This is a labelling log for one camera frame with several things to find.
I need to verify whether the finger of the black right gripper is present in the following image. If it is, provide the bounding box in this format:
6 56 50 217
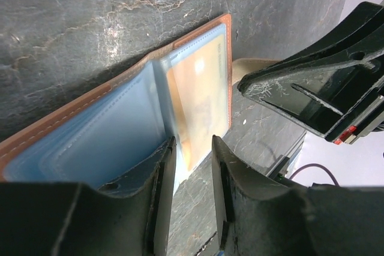
238 2 383 144

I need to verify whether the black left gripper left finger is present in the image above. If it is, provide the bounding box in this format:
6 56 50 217
1 138 176 255

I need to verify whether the tan leather card holder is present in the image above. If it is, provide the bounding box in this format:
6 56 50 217
1 14 274 188

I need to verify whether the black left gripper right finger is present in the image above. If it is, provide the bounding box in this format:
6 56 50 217
212 136 383 255

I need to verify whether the beige credit card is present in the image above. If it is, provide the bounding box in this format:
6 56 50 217
166 34 229 172

